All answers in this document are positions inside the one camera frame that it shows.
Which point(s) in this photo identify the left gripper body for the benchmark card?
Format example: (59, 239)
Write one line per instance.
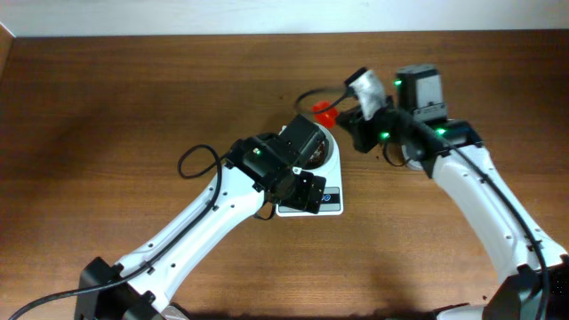
(300, 193)

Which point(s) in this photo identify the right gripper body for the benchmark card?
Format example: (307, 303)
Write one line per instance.
(382, 127)

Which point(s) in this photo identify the orange measuring scoop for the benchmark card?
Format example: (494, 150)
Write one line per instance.
(325, 114)

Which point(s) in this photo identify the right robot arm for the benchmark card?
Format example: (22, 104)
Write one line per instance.
(532, 268)

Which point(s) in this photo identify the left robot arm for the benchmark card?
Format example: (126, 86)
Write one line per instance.
(142, 283)

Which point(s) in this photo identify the red beans in bowl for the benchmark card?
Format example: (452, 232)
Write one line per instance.
(318, 157)

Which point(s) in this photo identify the white round bowl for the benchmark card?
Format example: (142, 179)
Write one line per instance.
(314, 148)

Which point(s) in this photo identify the white digital kitchen scale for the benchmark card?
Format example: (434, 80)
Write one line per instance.
(331, 203)

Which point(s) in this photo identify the clear plastic container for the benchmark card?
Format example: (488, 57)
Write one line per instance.
(413, 164)

